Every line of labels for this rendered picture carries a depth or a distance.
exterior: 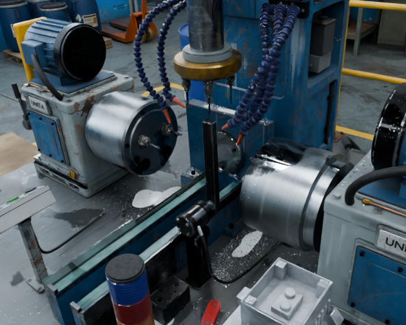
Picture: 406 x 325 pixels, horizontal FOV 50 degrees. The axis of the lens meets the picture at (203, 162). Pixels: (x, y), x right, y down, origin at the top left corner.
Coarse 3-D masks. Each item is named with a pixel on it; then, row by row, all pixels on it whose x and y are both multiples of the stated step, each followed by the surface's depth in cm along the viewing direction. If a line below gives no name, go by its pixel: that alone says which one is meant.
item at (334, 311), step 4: (332, 308) 73; (328, 312) 72; (332, 312) 71; (336, 312) 72; (328, 316) 71; (332, 316) 71; (336, 316) 71; (340, 316) 72; (328, 320) 72; (332, 320) 71; (336, 320) 71; (340, 320) 72; (328, 324) 72; (332, 324) 72; (336, 324) 71; (340, 324) 71
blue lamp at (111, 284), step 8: (144, 272) 66; (136, 280) 64; (144, 280) 66; (112, 288) 65; (120, 288) 64; (128, 288) 64; (136, 288) 65; (144, 288) 66; (112, 296) 66; (120, 296) 65; (128, 296) 65; (136, 296) 65; (144, 296) 67; (128, 304) 66
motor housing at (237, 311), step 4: (236, 312) 76; (232, 316) 75; (236, 316) 75; (228, 320) 74; (232, 320) 74; (236, 320) 74; (240, 320) 74; (224, 324) 74; (228, 324) 74; (232, 324) 74; (236, 324) 74; (240, 324) 73; (248, 324) 69; (324, 324) 72
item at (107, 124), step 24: (120, 96) 138; (144, 96) 140; (96, 120) 136; (120, 120) 130; (144, 120) 132; (96, 144) 137; (120, 144) 129; (144, 144) 132; (168, 144) 145; (144, 168) 138
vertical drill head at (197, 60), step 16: (192, 0) 103; (208, 0) 102; (192, 16) 106; (208, 16) 104; (192, 32) 108; (208, 32) 106; (192, 48) 110; (208, 48) 108; (224, 48) 111; (176, 64) 111; (192, 64) 108; (208, 64) 107; (224, 64) 107; (240, 64) 112; (192, 80) 110; (208, 80) 109; (208, 96) 112
